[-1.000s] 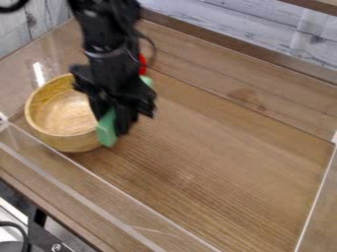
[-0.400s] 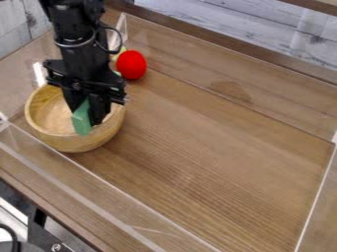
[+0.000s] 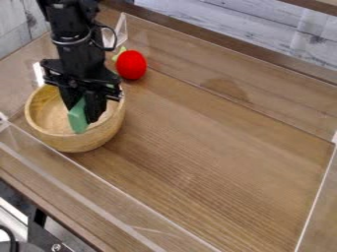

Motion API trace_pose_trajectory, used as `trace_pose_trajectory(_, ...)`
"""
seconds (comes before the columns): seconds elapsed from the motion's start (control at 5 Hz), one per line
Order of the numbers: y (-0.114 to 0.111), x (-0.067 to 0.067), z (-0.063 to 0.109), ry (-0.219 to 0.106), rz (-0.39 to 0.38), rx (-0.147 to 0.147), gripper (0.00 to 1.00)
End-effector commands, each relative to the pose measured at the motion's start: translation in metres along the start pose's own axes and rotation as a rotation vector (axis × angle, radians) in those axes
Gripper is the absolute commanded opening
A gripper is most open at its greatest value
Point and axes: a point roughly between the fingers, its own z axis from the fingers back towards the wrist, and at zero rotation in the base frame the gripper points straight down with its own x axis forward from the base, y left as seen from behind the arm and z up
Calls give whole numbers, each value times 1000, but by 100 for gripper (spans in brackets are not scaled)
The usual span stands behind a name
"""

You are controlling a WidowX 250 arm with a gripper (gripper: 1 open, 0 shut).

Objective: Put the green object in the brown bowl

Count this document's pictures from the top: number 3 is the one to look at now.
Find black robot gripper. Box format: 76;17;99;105
41;38;122;123

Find green rectangular block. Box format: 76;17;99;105
67;84;116;135

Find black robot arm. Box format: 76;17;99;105
37;0;123;124

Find brown wooden bowl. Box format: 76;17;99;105
24;85;127;153

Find red felt ball with leaf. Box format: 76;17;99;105
112;46;147;80

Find clear acrylic corner bracket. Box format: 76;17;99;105
102;14;127;51

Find clear acrylic front wall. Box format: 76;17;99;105
0;113;221;252

